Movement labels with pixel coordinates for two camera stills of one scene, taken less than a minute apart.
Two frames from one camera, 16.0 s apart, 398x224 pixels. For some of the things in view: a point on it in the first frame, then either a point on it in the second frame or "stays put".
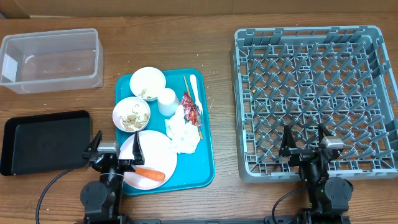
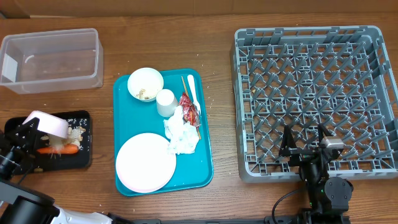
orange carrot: x=150 y=173 to x=59 y=150
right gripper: x=299 y=154 stays put
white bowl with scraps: x=146 y=82 stays put
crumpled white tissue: x=185 y=135 stays put
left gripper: x=128 y=164 to x=27 y=150
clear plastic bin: x=51 y=61 stays put
